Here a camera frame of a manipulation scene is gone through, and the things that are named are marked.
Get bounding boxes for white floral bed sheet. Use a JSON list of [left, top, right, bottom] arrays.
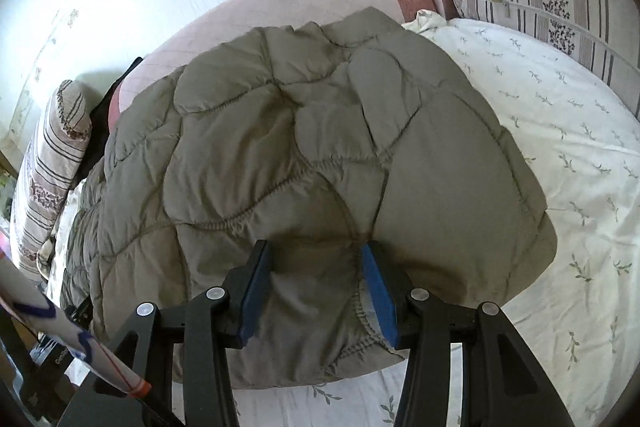
[[40, 9, 640, 427]]

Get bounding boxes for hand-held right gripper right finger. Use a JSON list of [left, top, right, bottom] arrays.
[[361, 242, 576, 427]]

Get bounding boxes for grey-brown quilted hooded jacket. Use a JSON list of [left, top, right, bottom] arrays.
[[60, 6, 558, 390]]

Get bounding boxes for black cloth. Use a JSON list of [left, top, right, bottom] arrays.
[[80, 56, 146, 180]]

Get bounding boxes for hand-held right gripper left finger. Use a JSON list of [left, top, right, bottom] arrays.
[[60, 239, 275, 427]]

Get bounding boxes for brown floral cloth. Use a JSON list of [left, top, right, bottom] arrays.
[[36, 234, 58, 280]]

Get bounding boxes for white tube with blue zigzag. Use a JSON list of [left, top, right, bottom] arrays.
[[0, 242, 152, 395]]

